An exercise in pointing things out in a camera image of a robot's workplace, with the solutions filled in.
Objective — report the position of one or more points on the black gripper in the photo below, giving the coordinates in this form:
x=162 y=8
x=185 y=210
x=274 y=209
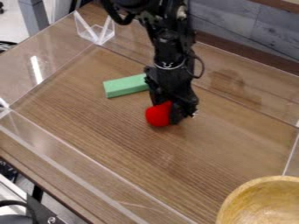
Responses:
x=171 y=85

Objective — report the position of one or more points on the red plush strawberry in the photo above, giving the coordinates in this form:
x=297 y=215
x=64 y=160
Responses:
x=158 y=114

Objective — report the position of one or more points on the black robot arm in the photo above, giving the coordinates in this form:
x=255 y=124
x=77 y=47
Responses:
x=165 y=18

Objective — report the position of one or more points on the green foam block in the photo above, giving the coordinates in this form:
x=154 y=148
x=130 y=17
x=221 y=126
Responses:
x=125 y=86

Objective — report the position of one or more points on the wooden bowl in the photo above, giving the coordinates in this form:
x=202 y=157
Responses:
x=263 y=201

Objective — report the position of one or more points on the clear acrylic tray enclosure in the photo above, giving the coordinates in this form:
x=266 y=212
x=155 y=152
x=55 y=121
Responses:
x=83 y=134

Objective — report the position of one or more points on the grey post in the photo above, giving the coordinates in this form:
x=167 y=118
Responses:
x=34 y=15

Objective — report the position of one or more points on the black metal bracket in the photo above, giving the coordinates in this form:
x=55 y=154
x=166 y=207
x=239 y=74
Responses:
x=44 y=215

